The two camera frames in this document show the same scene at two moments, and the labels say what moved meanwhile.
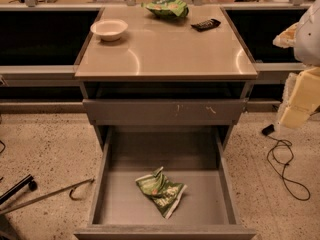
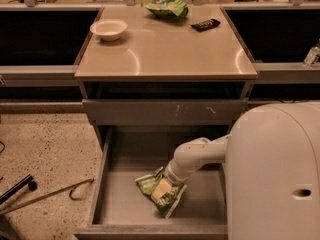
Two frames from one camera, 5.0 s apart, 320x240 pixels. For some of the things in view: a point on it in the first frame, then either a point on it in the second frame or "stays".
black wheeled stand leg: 32,185 stays
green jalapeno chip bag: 165,194 stays
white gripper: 308,42 to 172,176
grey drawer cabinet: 153,83 stays
